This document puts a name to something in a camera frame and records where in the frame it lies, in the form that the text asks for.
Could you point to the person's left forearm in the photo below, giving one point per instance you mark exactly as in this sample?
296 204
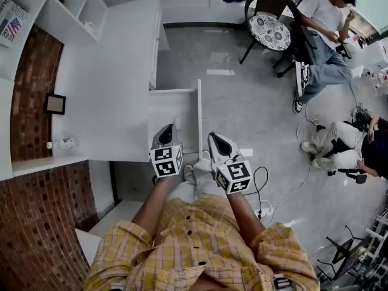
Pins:
157 205

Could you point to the white desk drawer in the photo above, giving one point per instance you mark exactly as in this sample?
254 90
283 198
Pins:
169 105

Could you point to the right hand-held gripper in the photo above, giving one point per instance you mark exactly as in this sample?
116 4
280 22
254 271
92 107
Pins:
235 174

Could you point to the person's white shoe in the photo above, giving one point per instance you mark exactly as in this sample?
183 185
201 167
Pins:
188 172

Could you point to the white metal rack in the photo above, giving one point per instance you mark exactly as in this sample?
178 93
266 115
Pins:
377 241

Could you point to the flag print poster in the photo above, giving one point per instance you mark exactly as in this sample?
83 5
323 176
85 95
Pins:
12 26

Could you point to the dark wicker chair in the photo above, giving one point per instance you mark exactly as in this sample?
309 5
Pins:
272 2

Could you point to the person's right forearm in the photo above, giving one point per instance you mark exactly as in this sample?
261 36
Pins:
244 217

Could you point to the white power strip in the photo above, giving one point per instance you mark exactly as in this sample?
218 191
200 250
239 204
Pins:
262 209

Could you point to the patterned round seat cushion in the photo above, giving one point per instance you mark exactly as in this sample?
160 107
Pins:
268 32

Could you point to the white desk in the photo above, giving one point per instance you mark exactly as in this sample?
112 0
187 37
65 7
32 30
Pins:
106 86

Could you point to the white shelf unit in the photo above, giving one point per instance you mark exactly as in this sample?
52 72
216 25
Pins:
72 14

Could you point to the black picture frame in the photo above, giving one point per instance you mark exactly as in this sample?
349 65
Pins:
55 103

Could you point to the black electronic device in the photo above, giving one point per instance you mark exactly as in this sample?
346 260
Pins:
361 115

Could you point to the clear plastic water bottle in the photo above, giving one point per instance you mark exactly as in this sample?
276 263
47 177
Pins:
65 145

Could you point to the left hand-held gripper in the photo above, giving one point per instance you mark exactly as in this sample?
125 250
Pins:
166 162

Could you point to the person's light grey trousers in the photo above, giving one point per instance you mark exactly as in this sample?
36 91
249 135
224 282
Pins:
198 177

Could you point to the white low cabinet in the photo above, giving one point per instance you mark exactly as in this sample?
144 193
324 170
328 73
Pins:
100 223

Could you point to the yellow plaid shirt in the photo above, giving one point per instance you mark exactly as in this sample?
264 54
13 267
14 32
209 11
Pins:
182 253

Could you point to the white side table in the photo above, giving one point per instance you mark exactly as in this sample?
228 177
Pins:
373 62

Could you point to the black metal frame table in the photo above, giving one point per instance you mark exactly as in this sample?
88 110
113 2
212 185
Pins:
342 250

